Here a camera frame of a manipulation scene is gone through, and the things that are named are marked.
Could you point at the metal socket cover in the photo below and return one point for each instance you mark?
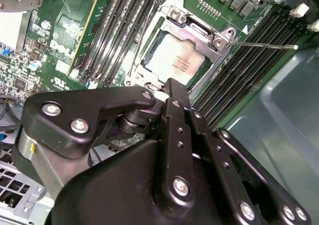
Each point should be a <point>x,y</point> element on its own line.
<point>197,39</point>

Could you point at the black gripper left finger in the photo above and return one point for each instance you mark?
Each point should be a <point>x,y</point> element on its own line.
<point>62,115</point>

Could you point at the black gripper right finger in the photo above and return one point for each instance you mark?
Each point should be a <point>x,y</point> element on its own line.
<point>224,157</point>

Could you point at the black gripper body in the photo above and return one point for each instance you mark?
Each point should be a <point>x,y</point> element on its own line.
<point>112,185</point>

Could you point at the silver CPU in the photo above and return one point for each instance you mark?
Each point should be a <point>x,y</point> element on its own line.
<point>177,58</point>

